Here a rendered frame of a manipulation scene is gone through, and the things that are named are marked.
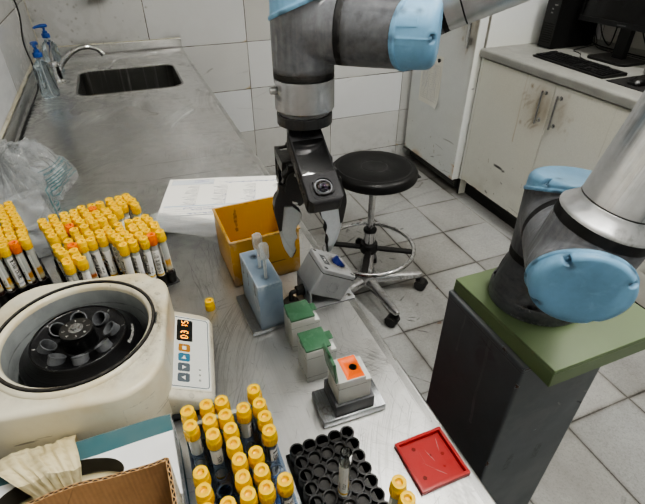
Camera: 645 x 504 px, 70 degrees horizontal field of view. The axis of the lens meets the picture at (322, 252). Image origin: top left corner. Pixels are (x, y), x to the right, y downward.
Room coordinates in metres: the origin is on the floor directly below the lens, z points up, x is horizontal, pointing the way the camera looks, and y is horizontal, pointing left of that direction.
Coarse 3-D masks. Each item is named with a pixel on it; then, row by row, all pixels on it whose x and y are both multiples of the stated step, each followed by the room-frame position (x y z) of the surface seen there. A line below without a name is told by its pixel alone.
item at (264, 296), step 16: (240, 256) 0.62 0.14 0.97; (256, 256) 0.62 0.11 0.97; (256, 272) 0.58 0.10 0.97; (272, 272) 0.58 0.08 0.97; (256, 288) 0.54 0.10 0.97; (272, 288) 0.55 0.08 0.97; (240, 304) 0.60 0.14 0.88; (256, 304) 0.55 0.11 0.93; (272, 304) 0.55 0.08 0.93; (256, 320) 0.56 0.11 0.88; (272, 320) 0.55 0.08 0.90
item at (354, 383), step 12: (336, 360) 0.42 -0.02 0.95; (348, 360) 0.42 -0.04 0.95; (360, 360) 0.42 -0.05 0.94; (348, 372) 0.40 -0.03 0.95; (360, 372) 0.40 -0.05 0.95; (336, 384) 0.39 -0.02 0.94; (348, 384) 0.38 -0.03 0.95; (360, 384) 0.39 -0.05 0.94; (336, 396) 0.38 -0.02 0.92; (348, 396) 0.38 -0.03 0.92; (360, 396) 0.39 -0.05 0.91
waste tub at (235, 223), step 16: (224, 208) 0.78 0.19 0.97; (240, 208) 0.80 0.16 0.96; (256, 208) 0.81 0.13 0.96; (272, 208) 0.82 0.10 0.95; (224, 224) 0.78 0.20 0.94; (240, 224) 0.79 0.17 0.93; (256, 224) 0.81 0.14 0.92; (272, 224) 0.82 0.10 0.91; (224, 240) 0.70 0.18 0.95; (240, 240) 0.67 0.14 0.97; (272, 240) 0.69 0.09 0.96; (224, 256) 0.73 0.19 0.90; (272, 256) 0.69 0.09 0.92; (288, 256) 0.70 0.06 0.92; (240, 272) 0.66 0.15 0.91; (288, 272) 0.70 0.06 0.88
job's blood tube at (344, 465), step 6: (342, 450) 0.27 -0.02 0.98; (348, 450) 0.27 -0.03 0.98; (342, 456) 0.26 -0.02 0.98; (348, 456) 0.27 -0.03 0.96; (342, 462) 0.26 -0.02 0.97; (348, 462) 0.26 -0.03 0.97; (342, 468) 0.26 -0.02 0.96; (348, 468) 0.26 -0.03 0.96; (342, 474) 0.26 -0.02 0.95; (348, 474) 0.26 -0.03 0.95; (342, 480) 0.26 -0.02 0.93; (348, 480) 0.26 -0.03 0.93; (342, 486) 0.26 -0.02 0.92; (348, 486) 0.26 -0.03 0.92; (342, 492) 0.26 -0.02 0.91; (348, 492) 0.26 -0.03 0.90
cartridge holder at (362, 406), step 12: (324, 384) 0.41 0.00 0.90; (372, 384) 0.43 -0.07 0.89; (312, 396) 0.41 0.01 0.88; (324, 396) 0.41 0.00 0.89; (372, 396) 0.39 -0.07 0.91; (324, 408) 0.39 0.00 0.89; (336, 408) 0.37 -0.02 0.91; (348, 408) 0.38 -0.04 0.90; (360, 408) 0.38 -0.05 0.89; (372, 408) 0.39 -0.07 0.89; (384, 408) 0.39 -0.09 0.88; (324, 420) 0.37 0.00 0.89; (336, 420) 0.37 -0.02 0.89; (348, 420) 0.37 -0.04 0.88
